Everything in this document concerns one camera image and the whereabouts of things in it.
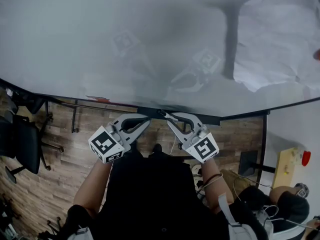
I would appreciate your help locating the large glossy whiteboard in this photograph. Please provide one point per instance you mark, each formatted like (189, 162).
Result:
(75, 46)

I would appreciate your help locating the black whiteboard tray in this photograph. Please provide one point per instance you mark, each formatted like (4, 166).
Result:
(208, 120)

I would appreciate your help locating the person's black clothing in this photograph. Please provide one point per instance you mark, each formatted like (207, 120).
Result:
(155, 196)

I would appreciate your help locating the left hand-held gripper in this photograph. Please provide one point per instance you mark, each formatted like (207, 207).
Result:
(106, 144)

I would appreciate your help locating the brown wrist band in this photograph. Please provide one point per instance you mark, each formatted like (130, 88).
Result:
(212, 178)

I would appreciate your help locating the light wooden box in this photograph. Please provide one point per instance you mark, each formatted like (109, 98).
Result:
(285, 166)

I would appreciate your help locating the black whiteboard stand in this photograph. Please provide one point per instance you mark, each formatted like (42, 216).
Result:
(264, 139)

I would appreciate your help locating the black office chair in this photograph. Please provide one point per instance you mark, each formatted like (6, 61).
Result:
(22, 141)

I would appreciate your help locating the person's left forearm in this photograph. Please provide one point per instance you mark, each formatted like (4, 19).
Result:
(91, 184)

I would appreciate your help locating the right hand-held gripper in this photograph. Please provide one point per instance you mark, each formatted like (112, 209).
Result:
(203, 147)

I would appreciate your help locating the black square panel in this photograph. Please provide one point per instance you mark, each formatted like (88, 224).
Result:
(248, 162)

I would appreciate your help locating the black and white patterned cloth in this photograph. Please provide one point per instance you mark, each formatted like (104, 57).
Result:
(197, 175)

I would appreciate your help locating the person's black shoe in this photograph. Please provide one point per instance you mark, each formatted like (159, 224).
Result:
(157, 149)

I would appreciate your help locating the red marker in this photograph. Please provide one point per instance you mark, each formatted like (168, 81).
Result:
(98, 99)

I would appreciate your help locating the person's right forearm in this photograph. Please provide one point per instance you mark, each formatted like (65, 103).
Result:
(216, 194)

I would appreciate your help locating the black whiteboard marker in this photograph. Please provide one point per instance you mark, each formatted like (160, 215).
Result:
(163, 114)

